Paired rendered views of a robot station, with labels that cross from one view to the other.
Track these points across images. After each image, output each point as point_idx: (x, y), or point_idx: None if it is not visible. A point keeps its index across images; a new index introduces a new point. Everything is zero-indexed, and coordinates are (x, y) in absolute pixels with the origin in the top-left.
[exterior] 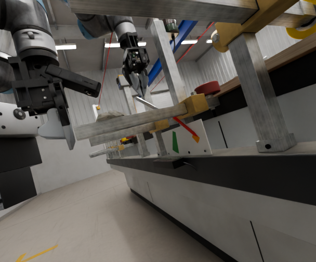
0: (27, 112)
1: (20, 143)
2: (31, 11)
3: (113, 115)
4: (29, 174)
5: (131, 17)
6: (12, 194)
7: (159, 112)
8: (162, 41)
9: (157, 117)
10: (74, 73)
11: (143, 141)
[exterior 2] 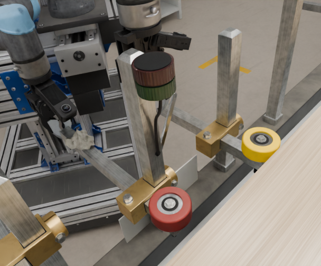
0: (86, 51)
1: (88, 72)
2: (8, 47)
3: (71, 148)
4: (97, 96)
5: None
6: (84, 108)
7: (105, 172)
8: (128, 100)
9: (103, 173)
10: (47, 101)
11: (274, 100)
